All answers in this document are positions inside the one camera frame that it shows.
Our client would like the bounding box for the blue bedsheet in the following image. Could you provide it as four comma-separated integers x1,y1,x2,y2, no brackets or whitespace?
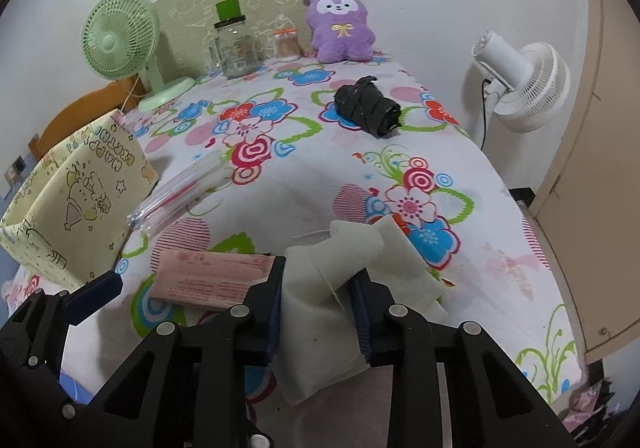
60,372,96,404

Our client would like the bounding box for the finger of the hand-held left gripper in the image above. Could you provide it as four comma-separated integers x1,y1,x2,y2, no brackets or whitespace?
65,273,124,326

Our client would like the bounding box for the wooden bed headboard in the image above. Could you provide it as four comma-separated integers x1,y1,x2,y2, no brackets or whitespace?
27,78,146,159

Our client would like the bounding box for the pink packet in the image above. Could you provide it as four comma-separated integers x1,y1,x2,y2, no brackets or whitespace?
149,249,276,311

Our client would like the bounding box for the wall socket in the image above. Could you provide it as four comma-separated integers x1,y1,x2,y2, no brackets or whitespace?
4,155,27,186

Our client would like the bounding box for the pink printed cloth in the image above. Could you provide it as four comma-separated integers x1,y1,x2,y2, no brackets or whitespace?
560,378,608,429

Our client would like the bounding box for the clear plastic pack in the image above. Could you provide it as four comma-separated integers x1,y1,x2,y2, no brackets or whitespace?
127,150,233,241

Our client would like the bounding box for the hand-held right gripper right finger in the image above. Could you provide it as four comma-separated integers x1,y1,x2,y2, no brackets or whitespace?
350,270,576,448

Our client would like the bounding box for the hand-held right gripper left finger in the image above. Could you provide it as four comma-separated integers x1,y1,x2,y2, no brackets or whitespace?
87,255,288,448

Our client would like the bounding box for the yellow fabric storage box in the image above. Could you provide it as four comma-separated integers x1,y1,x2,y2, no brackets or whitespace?
0,110,158,291

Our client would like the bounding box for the black fan cable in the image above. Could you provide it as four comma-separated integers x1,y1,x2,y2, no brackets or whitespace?
478,77,489,150

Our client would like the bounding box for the beige door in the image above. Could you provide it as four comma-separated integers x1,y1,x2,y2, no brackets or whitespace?
530,0,640,364

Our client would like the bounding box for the green patterned board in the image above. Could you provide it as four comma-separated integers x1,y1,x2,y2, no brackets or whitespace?
152,0,309,79

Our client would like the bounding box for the green desk fan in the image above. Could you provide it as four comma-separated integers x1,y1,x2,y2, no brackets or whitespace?
81,0,197,113

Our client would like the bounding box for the black umbrella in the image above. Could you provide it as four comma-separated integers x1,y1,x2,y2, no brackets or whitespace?
334,75,402,139

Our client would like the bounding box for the glass jar with green lid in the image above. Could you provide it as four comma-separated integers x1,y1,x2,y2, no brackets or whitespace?
209,0,258,79

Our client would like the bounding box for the white cloth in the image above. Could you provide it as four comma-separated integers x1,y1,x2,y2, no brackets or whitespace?
280,214,451,406

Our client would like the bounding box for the cotton swab container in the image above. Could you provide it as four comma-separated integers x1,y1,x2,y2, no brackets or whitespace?
273,28,302,61

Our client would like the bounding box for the purple plush bunny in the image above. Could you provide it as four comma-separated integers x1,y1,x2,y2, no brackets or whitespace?
301,0,377,64

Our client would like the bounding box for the black metal frame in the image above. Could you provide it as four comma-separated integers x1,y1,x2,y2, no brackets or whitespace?
507,185,537,209

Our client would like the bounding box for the white standing fan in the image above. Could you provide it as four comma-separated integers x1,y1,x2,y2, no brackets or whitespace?
462,30,571,139

